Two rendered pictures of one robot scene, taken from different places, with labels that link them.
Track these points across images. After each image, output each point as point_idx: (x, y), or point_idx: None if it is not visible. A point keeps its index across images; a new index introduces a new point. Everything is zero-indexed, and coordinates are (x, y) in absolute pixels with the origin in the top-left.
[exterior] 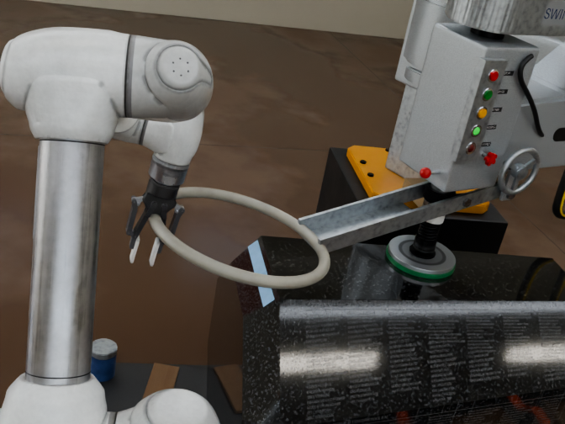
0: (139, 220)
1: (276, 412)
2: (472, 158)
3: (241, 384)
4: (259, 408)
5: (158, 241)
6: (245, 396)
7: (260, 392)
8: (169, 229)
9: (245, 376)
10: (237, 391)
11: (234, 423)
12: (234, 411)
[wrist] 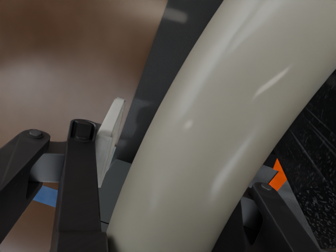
0: (55, 218)
1: (329, 242)
2: None
3: (320, 178)
4: (317, 216)
5: None
6: (313, 192)
7: (331, 214)
8: (265, 226)
9: (331, 186)
10: (320, 150)
11: (300, 144)
12: (308, 138)
